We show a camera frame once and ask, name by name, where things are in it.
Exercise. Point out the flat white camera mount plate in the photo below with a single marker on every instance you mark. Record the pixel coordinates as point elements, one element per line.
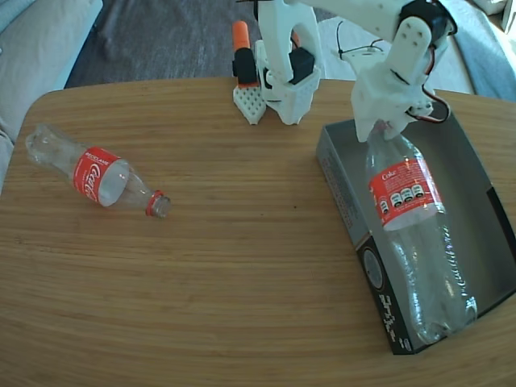
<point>363,58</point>

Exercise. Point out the grey cardboard box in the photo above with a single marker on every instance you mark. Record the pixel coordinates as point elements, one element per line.
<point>483,242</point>

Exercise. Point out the light blue blanket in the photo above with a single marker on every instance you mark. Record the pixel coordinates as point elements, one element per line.
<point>483,52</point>

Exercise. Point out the clear bottle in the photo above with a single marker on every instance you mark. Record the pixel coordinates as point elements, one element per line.
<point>90,177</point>
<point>407,193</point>

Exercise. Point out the light grey sofa cushion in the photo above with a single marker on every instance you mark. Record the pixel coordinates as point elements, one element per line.
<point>36,60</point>
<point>453,74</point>

